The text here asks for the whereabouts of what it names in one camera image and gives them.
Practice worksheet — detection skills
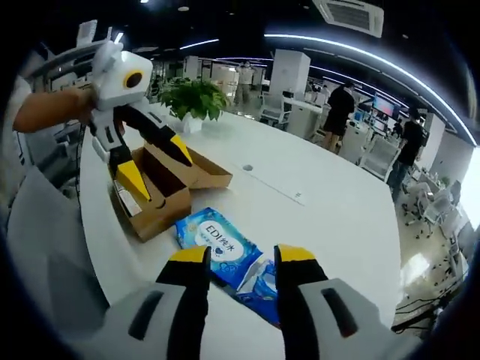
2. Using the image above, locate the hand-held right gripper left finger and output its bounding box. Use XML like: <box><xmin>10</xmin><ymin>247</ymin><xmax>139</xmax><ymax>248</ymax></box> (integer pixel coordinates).
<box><xmin>80</xmin><ymin>245</ymin><xmax>213</xmax><ymax>360</ymax></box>

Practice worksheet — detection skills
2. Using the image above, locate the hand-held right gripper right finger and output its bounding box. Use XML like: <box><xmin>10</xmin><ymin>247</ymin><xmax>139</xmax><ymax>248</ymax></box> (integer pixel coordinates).
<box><xmin>273</xmin><ymin>243</ymin><xmax>425</xmax><ymax>360</ymax></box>

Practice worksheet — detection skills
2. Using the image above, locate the brown cardboard shoe box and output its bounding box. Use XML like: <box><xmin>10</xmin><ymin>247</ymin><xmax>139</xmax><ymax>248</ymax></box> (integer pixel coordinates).
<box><xmin>108</xmin><ymin>142</ymin><xmax>234</xmax><ymax>245</ymax></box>

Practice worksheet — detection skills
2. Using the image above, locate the blue soft wipes packet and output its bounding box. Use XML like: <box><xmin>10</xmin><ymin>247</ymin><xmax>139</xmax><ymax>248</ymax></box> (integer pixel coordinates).
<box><xmin>174</xmin><ymin>206</ymin><xmax>282</xmax><ymax>329</ymax></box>

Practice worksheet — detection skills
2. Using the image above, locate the pale wrapped packet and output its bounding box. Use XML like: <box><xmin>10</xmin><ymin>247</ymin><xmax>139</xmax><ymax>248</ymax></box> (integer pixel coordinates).
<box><xmin>113</xmin><ymin>179</ymin><xmax>145</xmax><ymax>218</ymax></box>

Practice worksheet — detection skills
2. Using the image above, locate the grey metal shelf rack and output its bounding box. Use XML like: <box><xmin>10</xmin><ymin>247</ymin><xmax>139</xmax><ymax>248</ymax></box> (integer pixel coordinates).
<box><xmin>37</xmin><ymin>20</ymin><xmax>125</xmax><ymax>92</ymax></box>

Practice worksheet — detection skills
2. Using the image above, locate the green potted plant white pot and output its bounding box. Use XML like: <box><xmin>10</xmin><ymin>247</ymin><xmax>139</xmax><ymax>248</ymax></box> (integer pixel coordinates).
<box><xmin>157</xmin><ymin>79</ymin><xmax>231</xmax><ymax>134</ymax></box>

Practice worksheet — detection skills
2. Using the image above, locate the white built-in power strip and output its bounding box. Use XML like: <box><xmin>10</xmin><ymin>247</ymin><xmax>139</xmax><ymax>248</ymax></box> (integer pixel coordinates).
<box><xmin>232</xmin><ymin>161</ymin><xmax>309</xmax><ymax>207</ymax></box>

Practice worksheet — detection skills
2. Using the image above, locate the white mesh office chair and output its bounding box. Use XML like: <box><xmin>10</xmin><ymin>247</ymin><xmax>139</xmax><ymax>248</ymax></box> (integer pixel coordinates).
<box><xmin>260</xmin><ymin>91</ymin><xmax>290</xmax><ymax>125</ymax></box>
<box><xmin>359</xmin><ymin>138</ymin><xmax>401</xmax><ymax>182</ymax></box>

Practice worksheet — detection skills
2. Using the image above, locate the grey chair back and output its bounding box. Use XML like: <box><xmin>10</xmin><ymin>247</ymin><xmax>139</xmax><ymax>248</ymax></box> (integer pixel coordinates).
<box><xmin>7</xmin><ymin>164</ymin><xmax>113</xmax><ymax>360</ymax></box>

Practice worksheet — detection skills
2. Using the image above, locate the white square pillar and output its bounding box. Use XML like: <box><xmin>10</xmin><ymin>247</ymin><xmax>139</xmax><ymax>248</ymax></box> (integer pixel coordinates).
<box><xmin>269</xmin><ymin>48</ymin><xmax>312</xmax><ymax>101</ymax></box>

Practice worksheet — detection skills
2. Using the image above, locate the computer monitor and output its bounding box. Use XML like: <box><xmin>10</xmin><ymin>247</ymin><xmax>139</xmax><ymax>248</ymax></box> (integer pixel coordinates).
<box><xmin>370</xmin><ymin>93</ymin><xmax>401</xmax><ymax>119</ymax></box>

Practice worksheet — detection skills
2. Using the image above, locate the ceiling air conditioner unit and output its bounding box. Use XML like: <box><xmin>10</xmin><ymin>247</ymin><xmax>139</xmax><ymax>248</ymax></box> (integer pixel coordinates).
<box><xmin>311</xmin><ymin>0</ymin><xmax>386</xmax><ymax>39</ymax></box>

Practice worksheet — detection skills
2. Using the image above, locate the long curved ceiling light strip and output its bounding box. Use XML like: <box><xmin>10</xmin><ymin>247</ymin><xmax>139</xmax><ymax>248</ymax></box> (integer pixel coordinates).
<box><xmin>263</xmin><ymin>32</ymin><xmax>478</xmax><ymax>146</ymax></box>

